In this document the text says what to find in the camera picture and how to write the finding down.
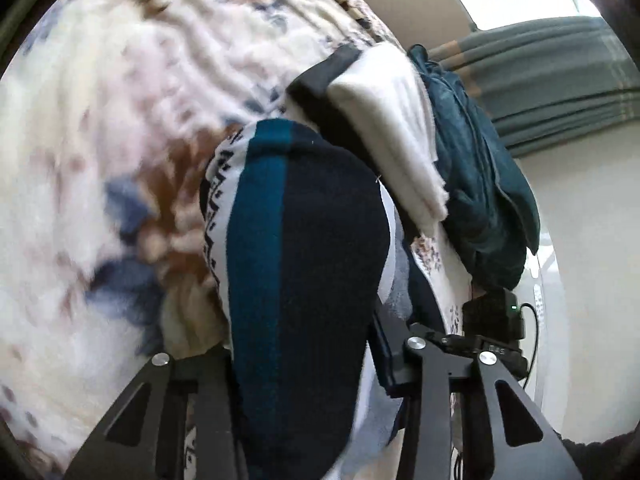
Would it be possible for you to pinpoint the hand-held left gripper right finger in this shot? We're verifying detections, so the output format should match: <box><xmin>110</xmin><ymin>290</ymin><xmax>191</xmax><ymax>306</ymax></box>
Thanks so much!
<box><xmin>370</xmin><ymin>310</ymin><xmax>583</xmax><ymax>480</ymax></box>

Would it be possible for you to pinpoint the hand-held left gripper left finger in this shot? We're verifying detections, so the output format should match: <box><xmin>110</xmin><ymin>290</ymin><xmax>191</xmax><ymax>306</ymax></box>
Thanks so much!
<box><xmin>65</xmin><ymin>352</ymin><xmax>243</xmax><ymax>480</ymax></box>

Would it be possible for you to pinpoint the navy white grey striped sweater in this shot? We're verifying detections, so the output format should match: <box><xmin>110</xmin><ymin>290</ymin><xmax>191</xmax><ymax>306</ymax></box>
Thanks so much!
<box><xmin>185</xmin><ymin>119</ymin><xmax>451</xmax><ymax>480</ymax></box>

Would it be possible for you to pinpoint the white floral bed sheet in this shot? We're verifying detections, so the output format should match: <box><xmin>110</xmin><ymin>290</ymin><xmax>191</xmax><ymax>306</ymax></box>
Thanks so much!
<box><xmin>407</xmin><ymin>232</ymin><xmax>475</xmax><ymax>341</ymax></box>

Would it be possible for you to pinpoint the teal garment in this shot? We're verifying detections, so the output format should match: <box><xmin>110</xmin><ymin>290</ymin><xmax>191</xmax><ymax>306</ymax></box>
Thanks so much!
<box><xmin>407</xmin><ymin>44</ymin><xmax>542</xmax><ymax>292</ymax></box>

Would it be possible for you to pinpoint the folded white and black garment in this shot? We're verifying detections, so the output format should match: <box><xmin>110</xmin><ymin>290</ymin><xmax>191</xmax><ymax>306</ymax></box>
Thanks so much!
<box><xmin>286</xmin><ymin>42</ymin><xmax>451</xmax><ymax>237</ymax></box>

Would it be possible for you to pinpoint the grey-green curtain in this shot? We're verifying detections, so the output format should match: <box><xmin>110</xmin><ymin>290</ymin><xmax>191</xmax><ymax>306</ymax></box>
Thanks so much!
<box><xmin>427</xmin><ymin>15</ymin><xmax>640</xmax><ymax>158</ymax></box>

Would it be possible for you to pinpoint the cream blue brown printed blanket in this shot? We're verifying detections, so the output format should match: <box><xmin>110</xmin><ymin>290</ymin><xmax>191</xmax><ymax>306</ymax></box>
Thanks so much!
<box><xmin>0</xmin><ymin>0</ymin><xmax>401</xmax><ymax>476</ymax></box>

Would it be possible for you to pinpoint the black cable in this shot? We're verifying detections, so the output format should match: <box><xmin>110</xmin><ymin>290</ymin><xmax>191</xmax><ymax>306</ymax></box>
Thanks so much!
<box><xmin>519</xmin><ymin>302</ymin><xmax>542</xmax><ymax>363</ymax></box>

